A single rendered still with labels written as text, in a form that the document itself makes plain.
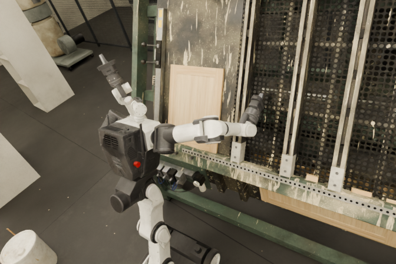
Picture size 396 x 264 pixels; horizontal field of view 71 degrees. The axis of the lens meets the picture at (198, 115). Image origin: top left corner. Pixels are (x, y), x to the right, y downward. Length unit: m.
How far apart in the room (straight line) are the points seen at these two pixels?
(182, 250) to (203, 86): 1.28
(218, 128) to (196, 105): 0.65
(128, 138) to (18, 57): 3.99
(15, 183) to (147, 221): 2.47
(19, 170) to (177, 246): 2.35
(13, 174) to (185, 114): 2.60
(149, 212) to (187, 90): 0.84
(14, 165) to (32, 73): 1.90
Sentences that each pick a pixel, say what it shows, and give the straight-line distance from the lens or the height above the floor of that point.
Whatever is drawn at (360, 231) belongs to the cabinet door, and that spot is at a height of 0.29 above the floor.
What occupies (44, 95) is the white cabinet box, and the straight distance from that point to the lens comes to 5.49.
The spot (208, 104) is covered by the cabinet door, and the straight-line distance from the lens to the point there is 1.85.
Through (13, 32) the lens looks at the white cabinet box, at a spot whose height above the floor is 1.37.
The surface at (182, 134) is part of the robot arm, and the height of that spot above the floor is 1.38.
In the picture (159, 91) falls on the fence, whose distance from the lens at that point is 2.08.
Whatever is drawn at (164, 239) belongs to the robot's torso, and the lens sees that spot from 2.00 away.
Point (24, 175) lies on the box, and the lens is 4.08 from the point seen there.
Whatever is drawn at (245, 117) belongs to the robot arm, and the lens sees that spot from 1.47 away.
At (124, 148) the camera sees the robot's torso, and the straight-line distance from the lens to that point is 1.45.
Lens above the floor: 2.22
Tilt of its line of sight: 37 degrees down
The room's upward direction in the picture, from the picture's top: 18 degrees counter-clockwise
